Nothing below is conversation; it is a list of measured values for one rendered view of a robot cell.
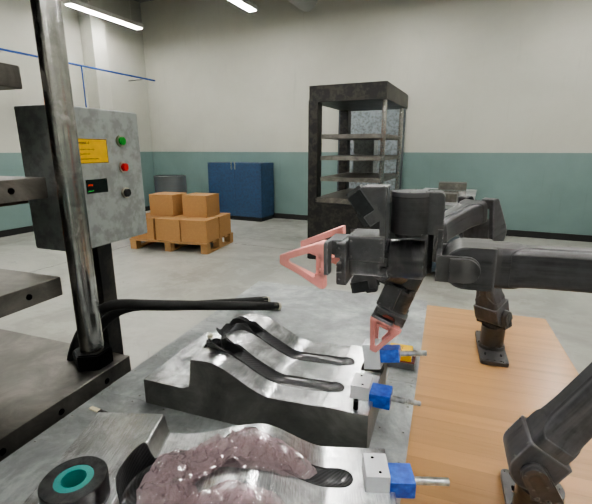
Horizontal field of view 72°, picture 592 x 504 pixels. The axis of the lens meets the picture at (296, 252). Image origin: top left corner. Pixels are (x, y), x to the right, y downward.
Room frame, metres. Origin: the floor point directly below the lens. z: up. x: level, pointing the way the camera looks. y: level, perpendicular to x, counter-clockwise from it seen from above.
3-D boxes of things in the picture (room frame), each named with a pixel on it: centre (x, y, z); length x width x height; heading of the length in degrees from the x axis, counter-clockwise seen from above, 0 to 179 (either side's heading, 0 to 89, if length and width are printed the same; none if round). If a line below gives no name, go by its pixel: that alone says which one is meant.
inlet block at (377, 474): (0.53, -0.17, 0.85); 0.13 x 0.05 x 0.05; 87
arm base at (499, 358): (1.07, -0.56, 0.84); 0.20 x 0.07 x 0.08; 161
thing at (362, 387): (0.70, -0.17, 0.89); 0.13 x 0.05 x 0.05; 70
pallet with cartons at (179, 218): (5.77, 1.63, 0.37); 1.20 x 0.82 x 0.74; 73
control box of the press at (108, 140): (1.29, 0.65, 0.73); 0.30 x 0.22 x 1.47; 160
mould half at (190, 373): (0.85, 0.06, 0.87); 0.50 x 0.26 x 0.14; 70
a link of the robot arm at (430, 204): (0.56, -0.19, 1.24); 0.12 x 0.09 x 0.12; 71
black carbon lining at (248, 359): (0.83, 0.05, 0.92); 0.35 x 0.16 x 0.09; 70
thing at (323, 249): (0.58, -0.02, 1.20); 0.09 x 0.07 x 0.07; 71
